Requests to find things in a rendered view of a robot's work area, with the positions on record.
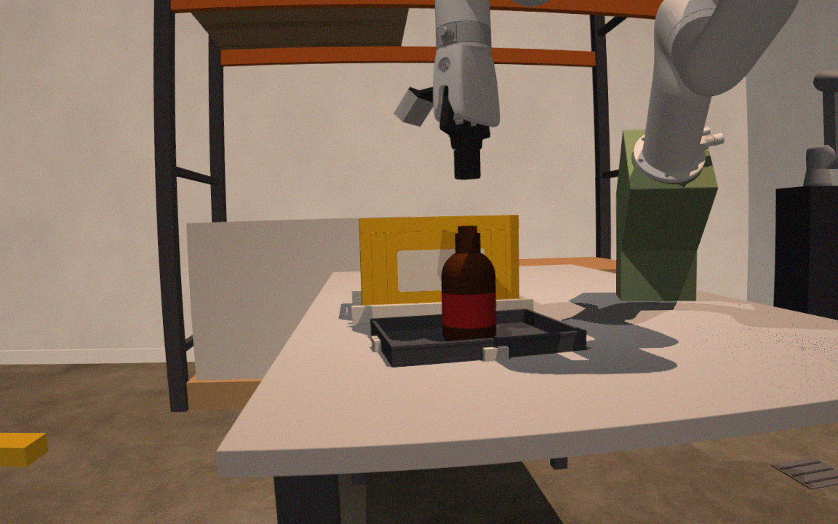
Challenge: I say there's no yellow divided crate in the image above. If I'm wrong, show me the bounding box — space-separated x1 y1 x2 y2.
359 215 519 306

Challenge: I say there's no brown glass bottle with red label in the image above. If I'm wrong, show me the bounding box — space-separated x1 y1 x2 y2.
442 226 496 341

